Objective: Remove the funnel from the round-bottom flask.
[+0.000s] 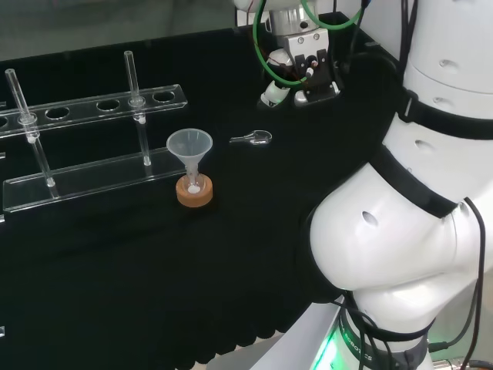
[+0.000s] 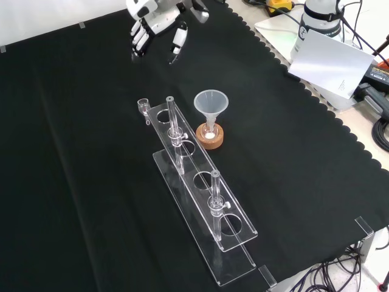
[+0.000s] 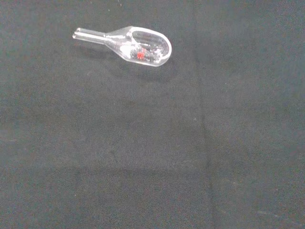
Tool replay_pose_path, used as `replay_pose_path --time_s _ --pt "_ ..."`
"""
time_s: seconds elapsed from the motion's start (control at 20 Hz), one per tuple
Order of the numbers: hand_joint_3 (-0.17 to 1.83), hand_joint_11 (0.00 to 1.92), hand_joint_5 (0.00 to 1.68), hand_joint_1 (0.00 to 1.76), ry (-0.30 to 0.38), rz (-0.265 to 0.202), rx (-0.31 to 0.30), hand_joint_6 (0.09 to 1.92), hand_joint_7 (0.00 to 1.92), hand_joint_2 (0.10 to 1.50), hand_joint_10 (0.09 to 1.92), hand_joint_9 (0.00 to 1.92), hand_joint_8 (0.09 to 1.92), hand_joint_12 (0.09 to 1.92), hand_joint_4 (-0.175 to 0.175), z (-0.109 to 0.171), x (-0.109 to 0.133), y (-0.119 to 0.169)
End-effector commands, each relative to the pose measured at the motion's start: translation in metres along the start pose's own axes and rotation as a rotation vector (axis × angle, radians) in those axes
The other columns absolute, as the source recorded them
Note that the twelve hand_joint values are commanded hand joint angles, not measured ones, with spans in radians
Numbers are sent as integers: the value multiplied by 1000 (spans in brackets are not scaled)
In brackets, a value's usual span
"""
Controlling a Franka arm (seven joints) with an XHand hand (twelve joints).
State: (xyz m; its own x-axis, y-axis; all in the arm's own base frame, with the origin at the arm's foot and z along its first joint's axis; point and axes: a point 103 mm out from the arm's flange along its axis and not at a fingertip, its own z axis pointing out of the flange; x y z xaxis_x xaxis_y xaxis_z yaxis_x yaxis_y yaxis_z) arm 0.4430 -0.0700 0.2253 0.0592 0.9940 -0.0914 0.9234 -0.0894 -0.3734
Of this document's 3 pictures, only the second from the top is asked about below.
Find pale white board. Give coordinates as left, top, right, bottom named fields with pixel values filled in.
left=287, top=29, right=376, bottom=100

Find yellow stop button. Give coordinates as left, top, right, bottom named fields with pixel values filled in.
left=266, top=0, right=295, bottom=16

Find brown cork ring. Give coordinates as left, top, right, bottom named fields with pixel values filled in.
left=195, top=123, right=225, bottom=150

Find clear acrylic funnel stand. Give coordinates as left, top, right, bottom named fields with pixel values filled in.
left=146, top=96, right=259, bottom=287

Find clear cloth clamp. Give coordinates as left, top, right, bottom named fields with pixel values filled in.
left=258, top=265, right=277, bottom=287
left=354, top=216, right=374, bottom=235

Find small glass weighing funnel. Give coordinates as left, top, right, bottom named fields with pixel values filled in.
left=137, top=99, right=152, bottom=126

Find black tripod leg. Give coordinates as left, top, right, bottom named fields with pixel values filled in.
left=371, top=32, right=389, bottom=63

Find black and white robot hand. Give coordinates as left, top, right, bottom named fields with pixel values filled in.
left=126, top=0, right=189, bottom=64

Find small glass round-bottom flask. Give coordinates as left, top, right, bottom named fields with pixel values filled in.
left=200, top=120, right=220, bottom=142

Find black box with orange label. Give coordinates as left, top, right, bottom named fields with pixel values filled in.
left=363, top=59, right=389, bottom=89

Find clear plastic funnel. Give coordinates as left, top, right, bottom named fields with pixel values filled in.
left=193, top=89, right=229, bottom=129

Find black clamp handle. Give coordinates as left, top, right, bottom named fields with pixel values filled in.
left=354, top=82, right=389, bottom=120

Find black bench cloth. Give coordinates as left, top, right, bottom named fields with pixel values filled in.
left=0, top=0, right=389, bottom=292

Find black floor cables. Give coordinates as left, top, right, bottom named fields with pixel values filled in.
left=285, top=243, right=389, bottom=292

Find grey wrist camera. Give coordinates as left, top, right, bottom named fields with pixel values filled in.
left=190, top=0, right=211, bottom=24

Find coiled black cable bundle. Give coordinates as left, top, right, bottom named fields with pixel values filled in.
left=371, top=117, right=389, bottom=150

